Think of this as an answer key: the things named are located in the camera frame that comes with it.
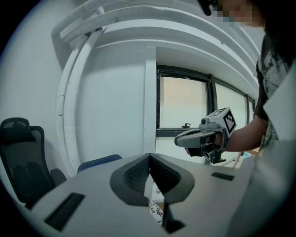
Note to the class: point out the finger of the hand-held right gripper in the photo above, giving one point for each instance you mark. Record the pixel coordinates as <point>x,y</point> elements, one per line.
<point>189,139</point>

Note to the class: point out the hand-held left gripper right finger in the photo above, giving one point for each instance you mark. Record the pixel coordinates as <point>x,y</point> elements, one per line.
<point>208,203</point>

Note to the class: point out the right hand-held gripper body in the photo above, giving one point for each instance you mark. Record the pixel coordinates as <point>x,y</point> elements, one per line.
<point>224,120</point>

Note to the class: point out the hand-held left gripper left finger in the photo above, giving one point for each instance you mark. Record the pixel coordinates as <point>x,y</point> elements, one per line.
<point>97,203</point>

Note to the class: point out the blue chair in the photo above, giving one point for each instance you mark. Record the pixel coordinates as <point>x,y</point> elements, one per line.
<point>99,162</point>

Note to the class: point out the white patterned cloth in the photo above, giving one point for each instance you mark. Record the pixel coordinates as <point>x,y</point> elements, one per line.
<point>155,211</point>

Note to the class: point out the person's right forearm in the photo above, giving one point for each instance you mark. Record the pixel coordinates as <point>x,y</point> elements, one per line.
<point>245,136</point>

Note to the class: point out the black office chair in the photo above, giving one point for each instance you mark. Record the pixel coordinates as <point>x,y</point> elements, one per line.
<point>25,166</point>

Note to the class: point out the person's right hand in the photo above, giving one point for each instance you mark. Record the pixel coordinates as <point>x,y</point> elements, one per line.
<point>215,142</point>

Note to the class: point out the wooden table leg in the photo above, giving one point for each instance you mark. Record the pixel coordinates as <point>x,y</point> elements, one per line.
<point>236,159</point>

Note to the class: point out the person's black white printed shirt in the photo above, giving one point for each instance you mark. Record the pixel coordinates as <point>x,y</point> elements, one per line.
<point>273,76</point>

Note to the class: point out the person's face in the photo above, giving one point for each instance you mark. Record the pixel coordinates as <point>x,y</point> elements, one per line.
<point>240,12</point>

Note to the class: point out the black window frame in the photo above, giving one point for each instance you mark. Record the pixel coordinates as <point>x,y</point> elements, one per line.
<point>211,92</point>

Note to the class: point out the white curved wall pipe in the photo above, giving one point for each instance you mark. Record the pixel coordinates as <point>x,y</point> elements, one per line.
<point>69,104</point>

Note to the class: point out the black head-worn camera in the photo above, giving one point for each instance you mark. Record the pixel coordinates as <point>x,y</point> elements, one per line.
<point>207,5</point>

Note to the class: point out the white ceiling duct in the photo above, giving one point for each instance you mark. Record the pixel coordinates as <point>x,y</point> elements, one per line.
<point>76,20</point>

